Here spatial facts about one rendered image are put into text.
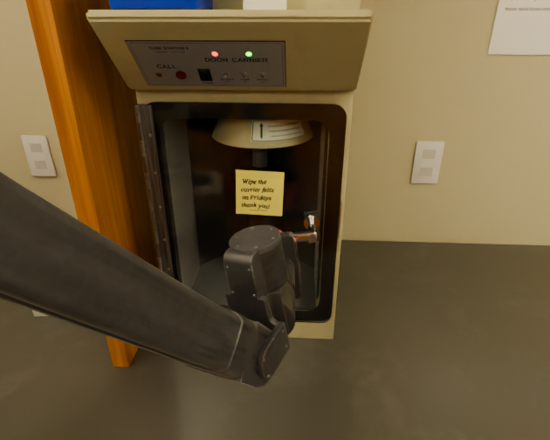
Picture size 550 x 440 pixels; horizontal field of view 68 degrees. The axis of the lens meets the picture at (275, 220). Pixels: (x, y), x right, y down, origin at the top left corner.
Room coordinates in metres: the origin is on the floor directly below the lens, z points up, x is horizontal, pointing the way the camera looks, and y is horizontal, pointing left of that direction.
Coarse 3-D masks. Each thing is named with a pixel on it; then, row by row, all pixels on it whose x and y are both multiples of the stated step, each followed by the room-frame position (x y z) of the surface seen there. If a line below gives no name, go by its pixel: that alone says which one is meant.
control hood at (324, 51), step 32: (96, 32) 0.53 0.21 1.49; (128, 32) 0.52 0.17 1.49; (160, 32) 0.52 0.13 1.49; (192, 32) 0.52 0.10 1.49; (224, 32) 0.52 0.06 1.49; (256, 32) 0.52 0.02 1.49; (288, 32) 0.51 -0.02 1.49; (320, 32) 0.51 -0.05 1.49; (352, 32) 0.51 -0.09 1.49; (128, 64) 0.56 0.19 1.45; (288, 64) 0.55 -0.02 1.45; (320, 64) 0.55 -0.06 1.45; (352, 64) 0.55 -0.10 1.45
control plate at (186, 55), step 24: (144, 48) 0.54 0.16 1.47; (168, 48) 0.54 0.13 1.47; (192, 48) 0.54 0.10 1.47; (216, 48) 0.54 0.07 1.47; (240, 48) 0.53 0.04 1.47; (264, 48) 0.53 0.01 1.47; (144, 72) 0.57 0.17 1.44; (168, 72) 0.57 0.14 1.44; (192, 72) 0.57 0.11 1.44; (216, 72) 0.57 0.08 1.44; (240, 72) 0.57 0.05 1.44
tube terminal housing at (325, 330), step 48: (240, 0) 0.62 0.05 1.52; (288, 0) 0.62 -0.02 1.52; (336, 0) 0.61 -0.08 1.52; (144, 96) 0.63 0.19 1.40; (192, 96) 0.62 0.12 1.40; (240, 96) 0.62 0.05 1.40; (288, 96) 0.62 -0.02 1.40; (336, 96) 0.61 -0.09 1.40; (336, 288) 0.61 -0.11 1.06; (288, 336) 0.62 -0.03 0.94
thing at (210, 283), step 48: (192, 144) 0.61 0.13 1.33; (240, 144) 0.61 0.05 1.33; (288, 144) 0.60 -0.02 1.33; (336, 144) 0.60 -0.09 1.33; (192, 192) 0.61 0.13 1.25; (288, 192) 0.60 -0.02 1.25; (336, 192) 0.60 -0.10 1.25; (192, 240) 0.61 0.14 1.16; (336, 240) 0.60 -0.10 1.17; (192, 288) 0.61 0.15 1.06
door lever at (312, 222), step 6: (312, 216) 0.60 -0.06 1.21; (306, 222) 0.60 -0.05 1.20; (312, 222) 0.59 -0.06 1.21; (318, 222) 0.60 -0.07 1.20; (306, 228) 0.60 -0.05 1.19; (312, 228) 0.57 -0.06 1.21; (294, 234) 0.55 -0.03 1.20; (300, 234) 0.55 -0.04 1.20; (306, 234) 0.55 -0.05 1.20; (312, 234) 0.55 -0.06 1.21; (300, 240) 0.55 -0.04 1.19; (306, 240) 0.55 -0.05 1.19; (312, 240) 0.55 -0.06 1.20
